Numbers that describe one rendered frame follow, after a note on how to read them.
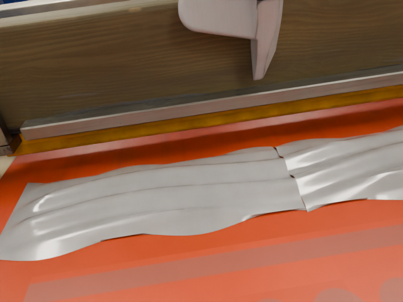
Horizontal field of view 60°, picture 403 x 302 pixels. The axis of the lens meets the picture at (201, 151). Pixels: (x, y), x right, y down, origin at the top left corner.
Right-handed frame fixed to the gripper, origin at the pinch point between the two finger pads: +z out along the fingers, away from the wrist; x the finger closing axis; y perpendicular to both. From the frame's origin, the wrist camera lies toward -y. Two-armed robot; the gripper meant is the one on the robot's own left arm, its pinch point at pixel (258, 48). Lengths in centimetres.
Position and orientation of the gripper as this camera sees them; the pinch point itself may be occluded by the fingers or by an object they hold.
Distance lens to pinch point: 26.4
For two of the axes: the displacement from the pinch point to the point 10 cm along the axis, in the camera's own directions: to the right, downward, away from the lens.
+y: -9.9, 1.5, -0.3
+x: 1.0, 5.3, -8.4
